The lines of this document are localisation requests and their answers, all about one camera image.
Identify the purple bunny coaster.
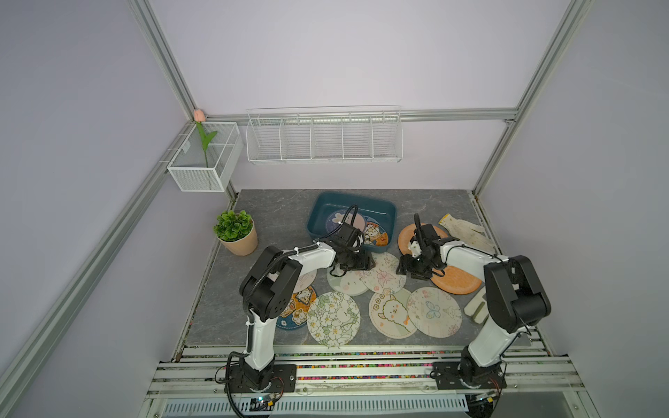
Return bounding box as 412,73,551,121
325,209,366,233

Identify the blue bunny bear coaster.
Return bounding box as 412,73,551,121
363,219,390,247

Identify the teal plastic storage box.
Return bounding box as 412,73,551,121
307,192,397,253

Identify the pink floral sketch coaster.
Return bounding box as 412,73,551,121
356,253,407,294

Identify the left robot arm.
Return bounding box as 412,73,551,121
240,205,375,373

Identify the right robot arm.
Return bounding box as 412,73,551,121
397,214,552,386

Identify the orange round coaster near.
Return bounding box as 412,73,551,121
430,266,483,295

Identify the orange round coaster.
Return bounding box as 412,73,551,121
430,266,483,295
397,225,450,255

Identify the orange round coaster far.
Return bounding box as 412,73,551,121
397,225,450,255

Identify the green bunny coaster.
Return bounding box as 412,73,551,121
327,269,369,297

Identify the butterfly cream coaster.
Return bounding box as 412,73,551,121
407,287,463,338

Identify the white work glove far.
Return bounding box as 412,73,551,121
439,214,497,254

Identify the pink swirl coaster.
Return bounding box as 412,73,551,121
293,270,317,294

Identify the alpaca cream coaster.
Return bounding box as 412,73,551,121
369,288,417,340

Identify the white grey glove near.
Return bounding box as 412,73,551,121
463,287,490,325

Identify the white flower green coaster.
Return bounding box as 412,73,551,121
308,292,361,348

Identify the blue orange toast coaster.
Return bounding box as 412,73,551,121
276,286,317,331

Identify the green potted plant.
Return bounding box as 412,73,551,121
214,210,259,256

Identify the pink artificial tulip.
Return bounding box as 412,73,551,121
193,109,218,167

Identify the white wire wall shelf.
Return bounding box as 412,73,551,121
246,106,404,165

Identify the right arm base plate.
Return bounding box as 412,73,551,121
429,362,507,390

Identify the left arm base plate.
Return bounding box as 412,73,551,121
224,363,297,394

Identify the white mesh wall basket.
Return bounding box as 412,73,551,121
167,122,244,193

